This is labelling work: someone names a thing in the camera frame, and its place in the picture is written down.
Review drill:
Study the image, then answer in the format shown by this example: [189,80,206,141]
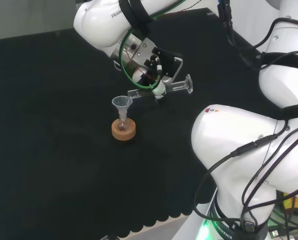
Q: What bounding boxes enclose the black cable with plug joint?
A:
[193,119,298,226]

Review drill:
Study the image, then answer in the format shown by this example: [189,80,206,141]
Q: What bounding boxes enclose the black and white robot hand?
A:
[132,46,184,101]

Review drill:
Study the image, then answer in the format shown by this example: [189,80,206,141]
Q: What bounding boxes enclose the clear plastic funnel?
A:
[111,95,134,119]

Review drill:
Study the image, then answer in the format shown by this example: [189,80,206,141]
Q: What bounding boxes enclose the cork ring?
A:
[111,118,137,142]

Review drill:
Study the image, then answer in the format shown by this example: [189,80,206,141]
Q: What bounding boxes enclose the glass round-bottom flask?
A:
[116,112,130,133]

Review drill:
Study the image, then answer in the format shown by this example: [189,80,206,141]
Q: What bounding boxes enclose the pale board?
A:
[0,0,84,41]

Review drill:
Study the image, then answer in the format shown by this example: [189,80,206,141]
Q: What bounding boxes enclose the black bench cloth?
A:
[0,7,264,238]

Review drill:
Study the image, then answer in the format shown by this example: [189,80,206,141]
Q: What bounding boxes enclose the green cable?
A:
[120,0,197,90]

